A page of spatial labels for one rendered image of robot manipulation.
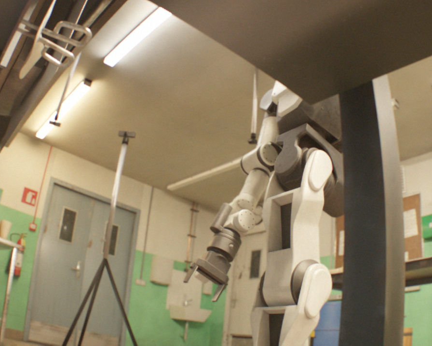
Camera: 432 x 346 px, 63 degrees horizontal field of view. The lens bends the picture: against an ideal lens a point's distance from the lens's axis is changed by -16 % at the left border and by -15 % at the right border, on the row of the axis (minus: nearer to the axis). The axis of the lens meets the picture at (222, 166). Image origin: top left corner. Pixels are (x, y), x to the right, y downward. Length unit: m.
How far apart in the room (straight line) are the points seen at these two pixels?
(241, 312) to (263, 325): 4.74
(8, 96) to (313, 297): 0.99
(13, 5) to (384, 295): 0.56
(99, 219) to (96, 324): 1.39
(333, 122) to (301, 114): 0.11
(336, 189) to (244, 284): 4.70
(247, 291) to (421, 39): 5.66
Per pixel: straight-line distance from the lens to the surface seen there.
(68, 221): 5.17
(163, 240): 5.81
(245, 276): 5.90
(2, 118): 3.02
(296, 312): 1.02
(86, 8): 1.81
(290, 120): 1.29
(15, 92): 1.15
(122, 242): 5.48
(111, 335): 5.37
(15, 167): 5.06
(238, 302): 5.91
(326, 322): 4.13
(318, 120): 1.25
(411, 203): 4.58
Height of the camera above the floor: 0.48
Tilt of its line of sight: 24 degrees up
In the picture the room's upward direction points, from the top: 6 degrees clockwise
